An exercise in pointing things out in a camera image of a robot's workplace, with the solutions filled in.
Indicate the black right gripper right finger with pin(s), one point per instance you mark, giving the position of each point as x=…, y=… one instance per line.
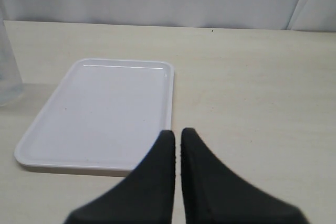
x=212, y=193

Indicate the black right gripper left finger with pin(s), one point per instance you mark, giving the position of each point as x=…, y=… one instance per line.
x=146, y=195

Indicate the clear tall plastic container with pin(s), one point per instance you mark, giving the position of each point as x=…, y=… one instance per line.
x=11, y=81

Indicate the white rectangular plastic tray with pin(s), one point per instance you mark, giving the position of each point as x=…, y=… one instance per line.
x=104, y=115

